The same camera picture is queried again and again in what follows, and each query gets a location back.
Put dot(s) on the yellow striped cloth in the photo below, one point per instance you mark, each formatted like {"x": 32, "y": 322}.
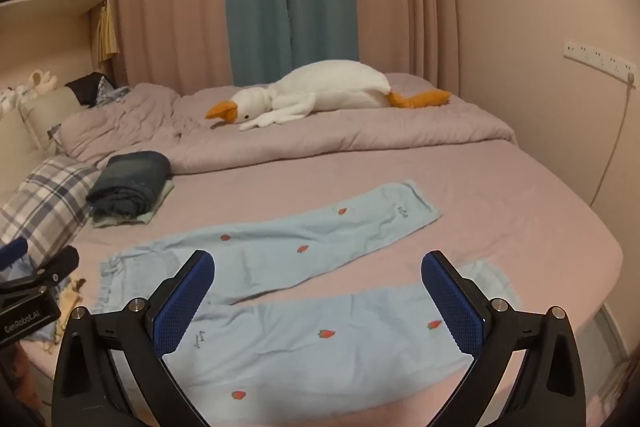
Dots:
{"x": 107, "y": 34}

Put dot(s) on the white power strip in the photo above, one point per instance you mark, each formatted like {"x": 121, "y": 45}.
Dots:
{"x": 597, "y": 56}

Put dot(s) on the blue patterned cloth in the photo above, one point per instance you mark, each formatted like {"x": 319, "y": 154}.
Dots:
{"x": 112, "y": 94}

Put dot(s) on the light blue strawberry pants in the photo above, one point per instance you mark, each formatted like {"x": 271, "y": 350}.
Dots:
{"x": 300, "y": 347}

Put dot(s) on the folded light green cloth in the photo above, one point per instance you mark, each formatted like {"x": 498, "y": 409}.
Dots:
{"x": 160, "y": 199}

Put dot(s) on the yellow patterned cloth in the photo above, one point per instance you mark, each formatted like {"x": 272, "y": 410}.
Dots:
{"x": 72, "y": 292}

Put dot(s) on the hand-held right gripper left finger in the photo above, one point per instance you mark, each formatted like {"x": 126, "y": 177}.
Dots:
{"x": 182, "y": 302}

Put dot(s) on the bed with pink sheet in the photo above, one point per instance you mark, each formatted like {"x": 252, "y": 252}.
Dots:
{"x": 500, "y": 227}

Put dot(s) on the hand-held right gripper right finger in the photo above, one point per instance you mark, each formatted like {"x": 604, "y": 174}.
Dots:
{"x": 452, "y": 302}

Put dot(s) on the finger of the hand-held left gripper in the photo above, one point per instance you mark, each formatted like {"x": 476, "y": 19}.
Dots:
{"x": 57, "y": 264}
{"x": 12, "y": 252}

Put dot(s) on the beige pillow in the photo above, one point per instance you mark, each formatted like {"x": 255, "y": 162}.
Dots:
{"x": 30, "y": 122}

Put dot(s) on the small cream plush toy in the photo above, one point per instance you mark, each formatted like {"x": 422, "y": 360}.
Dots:
{"x": 37, "y": 82}

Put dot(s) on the folded dark blue clothes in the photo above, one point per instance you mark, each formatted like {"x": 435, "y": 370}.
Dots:
{"x": 130, "y": 182}

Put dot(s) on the pink quilt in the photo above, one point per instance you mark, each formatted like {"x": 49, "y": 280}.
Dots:
{"x": 350, "y": 137}

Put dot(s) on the white goose plush toy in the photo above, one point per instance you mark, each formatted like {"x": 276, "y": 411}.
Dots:
{"x": 330, "y": 87}

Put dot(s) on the black cloth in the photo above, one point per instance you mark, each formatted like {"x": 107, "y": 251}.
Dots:
{"x": 85, "y": 89}

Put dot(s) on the plaid pillow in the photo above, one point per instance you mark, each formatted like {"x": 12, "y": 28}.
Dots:
{"x": 45, "y": 202}

